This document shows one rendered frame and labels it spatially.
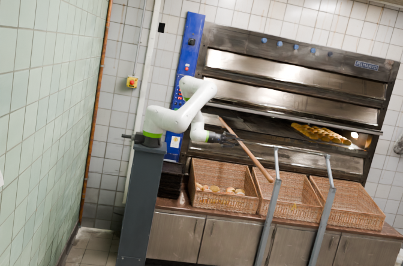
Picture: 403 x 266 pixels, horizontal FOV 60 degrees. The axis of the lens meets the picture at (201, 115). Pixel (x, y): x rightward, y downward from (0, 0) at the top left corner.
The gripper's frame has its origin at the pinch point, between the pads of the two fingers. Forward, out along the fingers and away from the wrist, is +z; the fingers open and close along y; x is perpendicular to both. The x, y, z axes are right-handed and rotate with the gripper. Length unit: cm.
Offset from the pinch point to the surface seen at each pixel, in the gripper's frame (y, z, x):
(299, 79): -57, 58, -52
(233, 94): -31, -1, -52
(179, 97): -20, -49, -50
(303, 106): -32, 68, -52
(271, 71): -59, 30, -53
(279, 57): -73, 35, -55
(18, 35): -56, -123, 130
